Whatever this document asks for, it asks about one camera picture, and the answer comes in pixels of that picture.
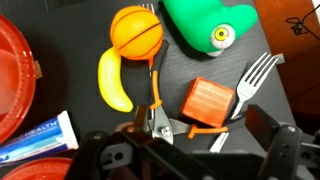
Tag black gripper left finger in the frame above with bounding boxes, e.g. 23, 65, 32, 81
134, 105, 148, 131

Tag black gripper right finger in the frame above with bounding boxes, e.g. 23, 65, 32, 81
245, 105, 280, 151

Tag red block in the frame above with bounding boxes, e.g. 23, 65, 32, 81
180, 76, 234, 127

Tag orange basketball toy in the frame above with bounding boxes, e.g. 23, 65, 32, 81
110, 6, 163, 60

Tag yellow toy banana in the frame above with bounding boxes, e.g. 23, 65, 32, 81
98, 47, 133, 113

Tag green monster plush toy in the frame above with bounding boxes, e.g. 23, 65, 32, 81
160, 0, 258, 57

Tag silver fork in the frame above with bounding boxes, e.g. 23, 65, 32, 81
209, 51, 279, 154
138, 3, 155, 14

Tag white blue toothpaste tube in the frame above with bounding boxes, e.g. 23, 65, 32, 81
0, 111, 79, 164

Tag red plastic bowl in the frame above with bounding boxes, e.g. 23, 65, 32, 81
1, 157, 72, 180
0, 15, 36, 143

